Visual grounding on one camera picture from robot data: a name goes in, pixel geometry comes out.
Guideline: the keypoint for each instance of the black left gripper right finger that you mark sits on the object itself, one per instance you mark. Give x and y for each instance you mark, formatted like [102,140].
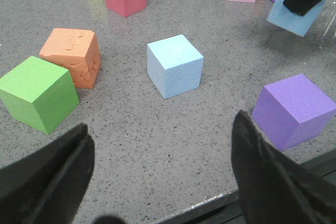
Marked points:
[272,188]

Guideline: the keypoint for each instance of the smooth light blue foam cube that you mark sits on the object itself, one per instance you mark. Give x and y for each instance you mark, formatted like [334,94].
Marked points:
[281,16]

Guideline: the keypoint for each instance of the green foam cube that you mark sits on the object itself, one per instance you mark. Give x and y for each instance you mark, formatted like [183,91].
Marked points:
[39,93]

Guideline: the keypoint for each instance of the textured light blue foam cube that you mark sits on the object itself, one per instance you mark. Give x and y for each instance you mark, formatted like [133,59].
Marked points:
[174,65]

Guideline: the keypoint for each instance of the front purple foam cube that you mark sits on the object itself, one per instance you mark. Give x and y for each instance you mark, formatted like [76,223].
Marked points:
[292,111]

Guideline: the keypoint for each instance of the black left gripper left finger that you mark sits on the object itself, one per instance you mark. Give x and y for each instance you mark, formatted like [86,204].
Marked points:
[48,185]

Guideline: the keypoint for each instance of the dented orange foam cube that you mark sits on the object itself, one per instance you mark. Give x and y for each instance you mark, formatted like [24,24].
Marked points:
[76,50]

